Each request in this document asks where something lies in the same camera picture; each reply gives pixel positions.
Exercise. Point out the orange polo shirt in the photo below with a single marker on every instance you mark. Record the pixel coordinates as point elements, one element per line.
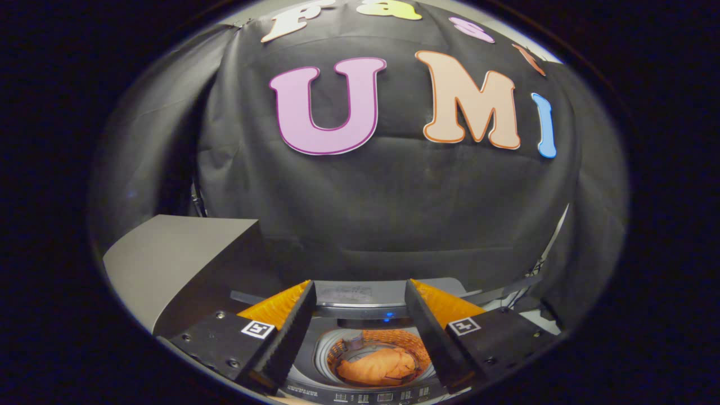
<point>377,368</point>

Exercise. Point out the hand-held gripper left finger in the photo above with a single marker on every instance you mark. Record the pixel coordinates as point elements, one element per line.
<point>289,332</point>

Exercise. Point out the backdrop stand pole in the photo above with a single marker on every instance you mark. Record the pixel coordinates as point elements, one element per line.
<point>198,199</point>

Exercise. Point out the grey washing machine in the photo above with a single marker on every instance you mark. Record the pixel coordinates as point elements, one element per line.
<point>312,365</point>

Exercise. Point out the dark washing machine lid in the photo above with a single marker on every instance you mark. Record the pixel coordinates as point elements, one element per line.
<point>360,293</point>

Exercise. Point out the black backdrop cloth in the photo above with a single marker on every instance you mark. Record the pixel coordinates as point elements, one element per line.
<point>394,197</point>

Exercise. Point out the dark and beige cabinet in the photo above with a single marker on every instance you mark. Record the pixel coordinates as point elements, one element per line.
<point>169,253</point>

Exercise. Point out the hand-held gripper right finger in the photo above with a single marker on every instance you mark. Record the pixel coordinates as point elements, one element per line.
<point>430,337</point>

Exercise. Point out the metal light stand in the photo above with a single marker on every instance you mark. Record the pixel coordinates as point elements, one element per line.
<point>534,269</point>

